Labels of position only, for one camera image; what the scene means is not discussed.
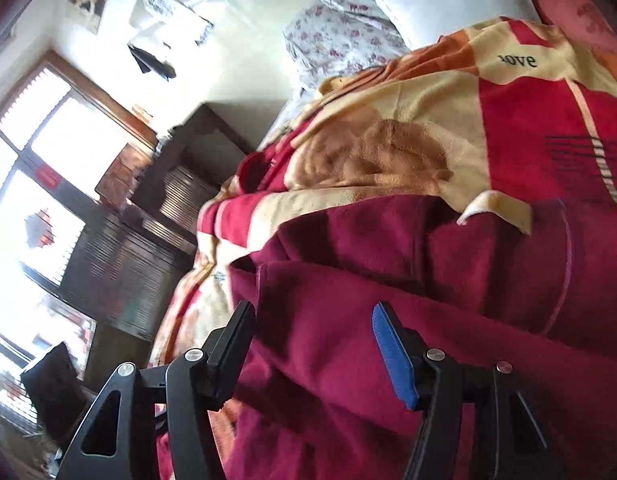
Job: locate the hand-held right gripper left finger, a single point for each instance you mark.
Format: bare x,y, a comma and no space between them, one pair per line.
228,350

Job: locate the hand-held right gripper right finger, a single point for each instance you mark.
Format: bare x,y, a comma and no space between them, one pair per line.
393,355

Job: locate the maroon fleece sweater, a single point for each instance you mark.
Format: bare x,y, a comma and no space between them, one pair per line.
338,285

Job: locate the wooden side cabinet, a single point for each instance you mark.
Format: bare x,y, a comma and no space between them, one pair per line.
138,260

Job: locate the black chair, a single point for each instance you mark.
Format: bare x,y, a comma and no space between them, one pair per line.
53,385

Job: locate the brown box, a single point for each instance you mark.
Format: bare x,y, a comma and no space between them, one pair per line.
123,175

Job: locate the red orange printed blanket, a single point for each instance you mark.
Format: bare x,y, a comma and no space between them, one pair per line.
513,125

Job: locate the wooden framed window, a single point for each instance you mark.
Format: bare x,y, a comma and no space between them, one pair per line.
18,195

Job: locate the dark hanging cloth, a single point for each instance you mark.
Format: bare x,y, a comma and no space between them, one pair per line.
153,62

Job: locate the small floral pillow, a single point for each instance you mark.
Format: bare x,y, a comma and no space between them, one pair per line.
333,40

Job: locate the white pillow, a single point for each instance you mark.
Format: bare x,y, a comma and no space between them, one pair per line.
453,5

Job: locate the red heart cushion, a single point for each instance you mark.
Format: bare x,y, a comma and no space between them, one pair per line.
578,10

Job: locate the white wall calendar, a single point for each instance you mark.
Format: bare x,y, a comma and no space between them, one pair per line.
178,15

